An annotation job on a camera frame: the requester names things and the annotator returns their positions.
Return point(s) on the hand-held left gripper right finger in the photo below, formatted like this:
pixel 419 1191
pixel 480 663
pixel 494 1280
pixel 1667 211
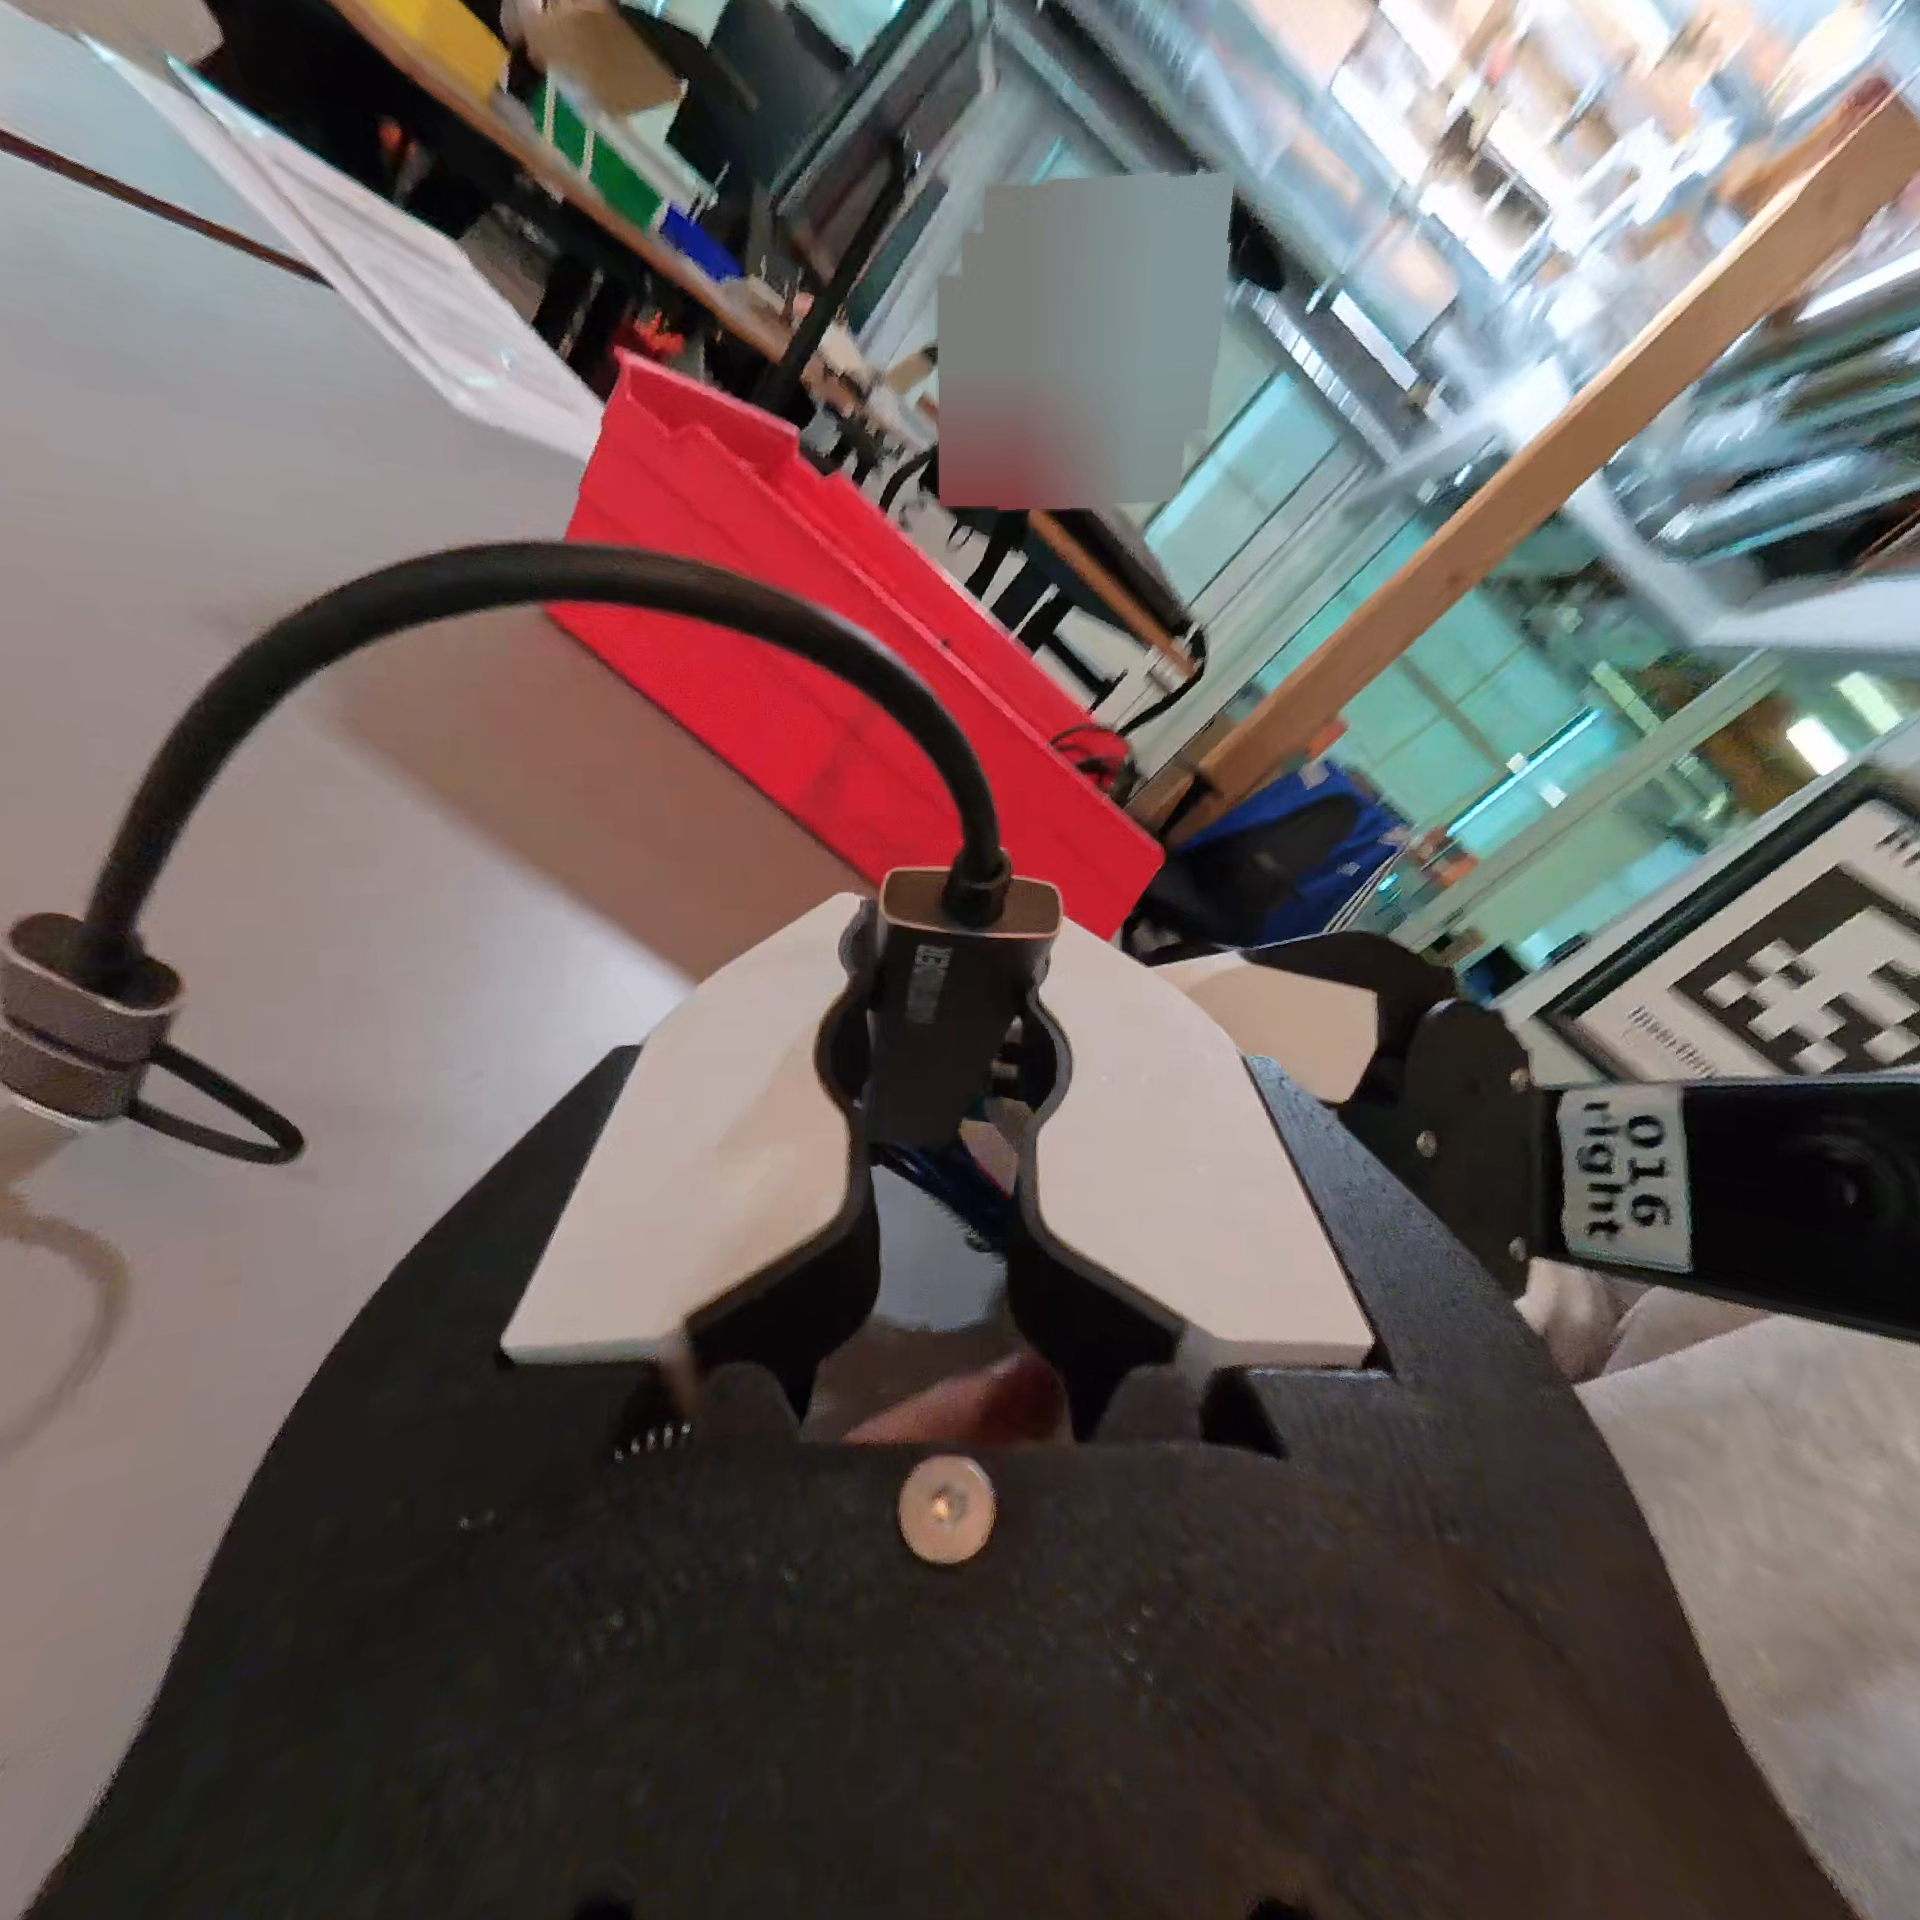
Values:
pixel 1185 1200

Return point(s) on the large red plastic bin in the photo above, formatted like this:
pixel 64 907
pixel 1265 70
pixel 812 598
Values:
pixel 780 629

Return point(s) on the grey desk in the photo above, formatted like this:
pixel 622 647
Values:
pixel 376 826

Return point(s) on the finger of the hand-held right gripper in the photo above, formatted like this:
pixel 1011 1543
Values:
pixel 1291 1013

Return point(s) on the blue plastic bin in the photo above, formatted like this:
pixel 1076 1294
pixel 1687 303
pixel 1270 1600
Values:
pixel 700 242

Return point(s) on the green plastic bin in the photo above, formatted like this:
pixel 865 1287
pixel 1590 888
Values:
pixel 609 166

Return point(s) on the black pole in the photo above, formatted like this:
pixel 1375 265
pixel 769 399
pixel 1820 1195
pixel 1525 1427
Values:
pixel 839 271

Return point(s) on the yellow plastic bin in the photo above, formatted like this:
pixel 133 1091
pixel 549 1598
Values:
pixel 441 37

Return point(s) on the blue jacket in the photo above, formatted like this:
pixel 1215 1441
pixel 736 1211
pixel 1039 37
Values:
pixel 1307 840

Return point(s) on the black-and-white marker board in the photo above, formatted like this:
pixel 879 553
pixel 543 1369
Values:
pixel 1800 974

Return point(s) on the person's arm in grey sleeve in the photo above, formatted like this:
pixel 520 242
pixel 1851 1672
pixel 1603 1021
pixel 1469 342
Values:
pixel 1771 1529

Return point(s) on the wooden beam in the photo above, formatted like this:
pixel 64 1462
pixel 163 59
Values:
pixel 1576 450

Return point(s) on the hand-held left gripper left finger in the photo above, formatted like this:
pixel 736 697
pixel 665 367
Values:
pixel 704 1184

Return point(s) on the printed paper sheets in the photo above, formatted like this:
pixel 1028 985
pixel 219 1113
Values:
pixel 405 283

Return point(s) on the tan cardboard sign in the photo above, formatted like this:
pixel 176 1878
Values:
pixel 599 54

